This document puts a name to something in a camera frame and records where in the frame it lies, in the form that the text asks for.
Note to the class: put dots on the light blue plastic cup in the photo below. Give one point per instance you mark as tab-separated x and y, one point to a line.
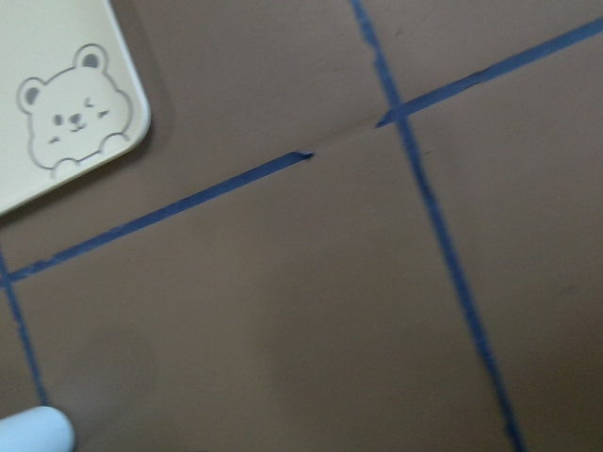
38	429

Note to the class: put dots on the cream bear tray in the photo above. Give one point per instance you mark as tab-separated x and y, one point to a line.
71	98

